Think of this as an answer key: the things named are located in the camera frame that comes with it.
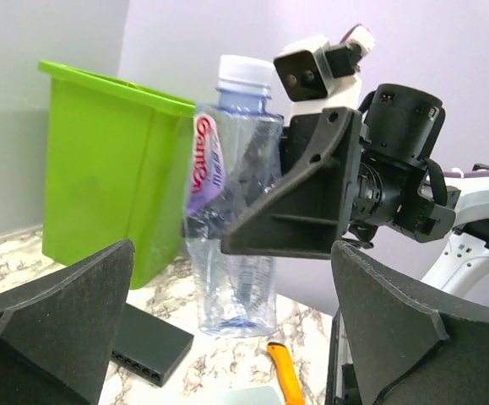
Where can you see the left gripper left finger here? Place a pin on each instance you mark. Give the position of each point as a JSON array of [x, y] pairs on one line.
[[57, 331]]

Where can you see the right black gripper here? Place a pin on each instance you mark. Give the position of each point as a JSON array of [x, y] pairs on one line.
[[310, 207]]

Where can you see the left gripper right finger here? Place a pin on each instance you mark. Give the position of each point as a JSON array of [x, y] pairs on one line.
[[410, 343]]

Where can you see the small clear bottle back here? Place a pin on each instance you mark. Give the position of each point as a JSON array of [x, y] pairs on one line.
[[235, 160]]

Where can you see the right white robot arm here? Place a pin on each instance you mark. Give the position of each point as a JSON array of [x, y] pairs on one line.
[[410, 193]]

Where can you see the green plastic bin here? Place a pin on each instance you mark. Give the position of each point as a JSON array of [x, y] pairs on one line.
[[116, 168]]

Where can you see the right black foam pad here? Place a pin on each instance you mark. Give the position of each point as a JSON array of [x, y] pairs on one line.
[[148, 346]]

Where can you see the grey rectangular sharpening stone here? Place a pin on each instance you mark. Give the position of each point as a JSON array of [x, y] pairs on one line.
[[261, 395]]

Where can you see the orange screwdriver handle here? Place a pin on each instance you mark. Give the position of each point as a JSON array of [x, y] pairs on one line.
[[289, 383]]

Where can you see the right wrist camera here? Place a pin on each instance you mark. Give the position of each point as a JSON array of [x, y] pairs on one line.
[[317, 74]]

